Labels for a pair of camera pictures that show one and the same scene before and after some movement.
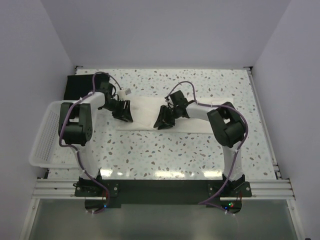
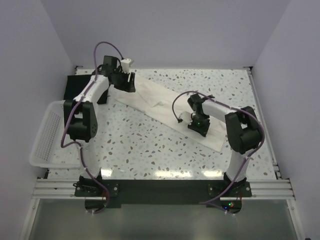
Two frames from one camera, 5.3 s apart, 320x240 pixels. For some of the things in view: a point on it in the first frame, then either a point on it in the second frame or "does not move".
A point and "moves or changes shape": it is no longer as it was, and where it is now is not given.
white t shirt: [145, 109] moves or changes shape
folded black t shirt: [78, 86] does not move
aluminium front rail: [262, 189] does not move
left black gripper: [124, 114] -> [128, 86]
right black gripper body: [175, 113] -> [200, 124]
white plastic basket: [46, 151] does not move
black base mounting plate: [101, 193] does not move
